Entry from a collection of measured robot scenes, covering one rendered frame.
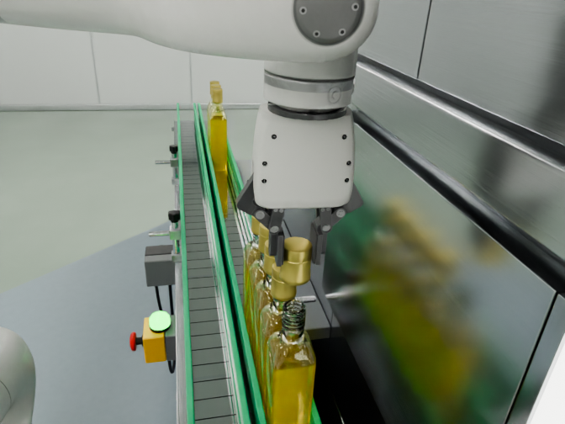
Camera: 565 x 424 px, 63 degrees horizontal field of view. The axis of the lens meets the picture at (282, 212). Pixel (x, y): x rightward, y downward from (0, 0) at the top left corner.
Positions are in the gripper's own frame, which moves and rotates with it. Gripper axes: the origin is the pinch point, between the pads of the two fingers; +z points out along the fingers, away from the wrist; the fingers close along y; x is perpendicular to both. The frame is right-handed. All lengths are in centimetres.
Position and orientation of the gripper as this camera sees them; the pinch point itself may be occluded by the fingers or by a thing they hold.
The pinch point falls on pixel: (297, 243)
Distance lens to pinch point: 51.1
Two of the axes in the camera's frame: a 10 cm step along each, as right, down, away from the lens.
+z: -0.5, 8.9, 4.5
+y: -9.9, 0.2, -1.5
